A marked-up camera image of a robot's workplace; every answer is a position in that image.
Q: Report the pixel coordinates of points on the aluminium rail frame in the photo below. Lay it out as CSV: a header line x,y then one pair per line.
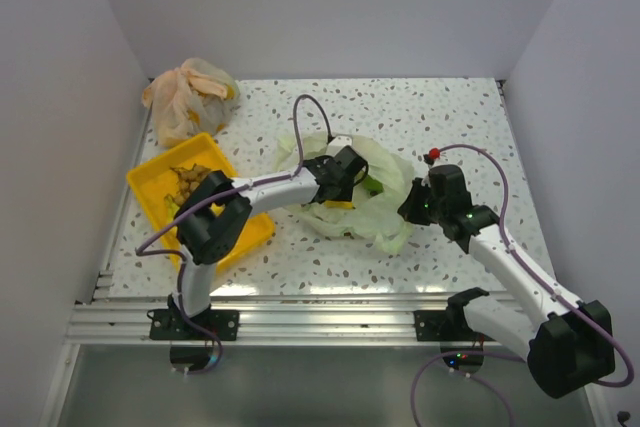
x,y
325,326

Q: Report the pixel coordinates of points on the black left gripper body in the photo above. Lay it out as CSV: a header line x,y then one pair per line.
x,y
346,191

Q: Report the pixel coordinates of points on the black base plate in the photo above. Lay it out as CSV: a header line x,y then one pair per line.
x,y
434,326
169,325

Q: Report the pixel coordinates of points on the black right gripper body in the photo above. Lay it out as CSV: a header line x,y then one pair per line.
x,y
422,207

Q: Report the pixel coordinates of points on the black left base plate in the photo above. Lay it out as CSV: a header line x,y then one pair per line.
x,y
169,325

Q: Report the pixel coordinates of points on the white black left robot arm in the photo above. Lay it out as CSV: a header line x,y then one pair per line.
x,y
210,224

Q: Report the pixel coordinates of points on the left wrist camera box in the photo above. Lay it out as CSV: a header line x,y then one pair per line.
x,y
340,141

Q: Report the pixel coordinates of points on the yellow plastic tray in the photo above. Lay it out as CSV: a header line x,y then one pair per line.
x,y
153,180

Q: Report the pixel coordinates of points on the green apple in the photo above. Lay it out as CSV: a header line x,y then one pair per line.
x,y
372,186

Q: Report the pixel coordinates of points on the bunch of longan fruit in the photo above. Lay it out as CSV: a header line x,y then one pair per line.
x,y
187,182

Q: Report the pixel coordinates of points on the orange plastic bag with fruit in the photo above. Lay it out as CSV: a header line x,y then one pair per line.
x,y
195,97

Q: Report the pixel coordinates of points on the green knotted plastic bag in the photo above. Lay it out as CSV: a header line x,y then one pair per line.
x,y
373,218

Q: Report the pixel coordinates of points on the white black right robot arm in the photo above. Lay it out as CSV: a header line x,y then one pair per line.
x,y
563,340

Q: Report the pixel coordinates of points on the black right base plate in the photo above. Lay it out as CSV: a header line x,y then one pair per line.
x,y
434,326

